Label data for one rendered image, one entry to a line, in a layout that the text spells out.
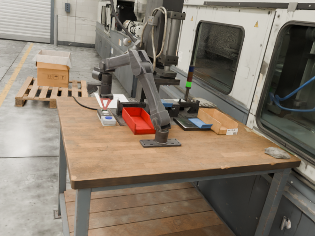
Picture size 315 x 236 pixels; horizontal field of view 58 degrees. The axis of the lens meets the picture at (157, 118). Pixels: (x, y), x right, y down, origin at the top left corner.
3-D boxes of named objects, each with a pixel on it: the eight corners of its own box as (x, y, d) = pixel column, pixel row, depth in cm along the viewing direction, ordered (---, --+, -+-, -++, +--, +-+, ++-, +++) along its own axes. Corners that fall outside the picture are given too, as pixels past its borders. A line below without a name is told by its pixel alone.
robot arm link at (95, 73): (88, 79, 158) (89, 58, 154) (101, 78, 165) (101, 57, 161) (101, 84, 152) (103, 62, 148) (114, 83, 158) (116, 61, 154)
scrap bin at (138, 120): (134, 135, 144) (135, 123, 142) (121, 116, 165) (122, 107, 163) (155, 134, 149) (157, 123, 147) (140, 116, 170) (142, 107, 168)
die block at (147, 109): (147, 117, 171) (149, 105, 168) (142, 111, 179) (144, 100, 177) (177, 117, 179) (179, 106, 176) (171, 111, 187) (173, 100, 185)
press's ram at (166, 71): (151, 89, 164) (158, 36, 154) (137, 78, 186) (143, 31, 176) (179, 90, 171) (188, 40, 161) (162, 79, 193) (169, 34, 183)
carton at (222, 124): (218, 136, 160) (221, 123, 158) (196, 120, 182) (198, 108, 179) (236, 136, 165) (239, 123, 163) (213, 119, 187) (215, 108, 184)
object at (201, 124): (201, 129, 159) (202, 124, 158) (188, 119, 172) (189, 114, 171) (212, 129, 162) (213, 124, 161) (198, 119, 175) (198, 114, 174)
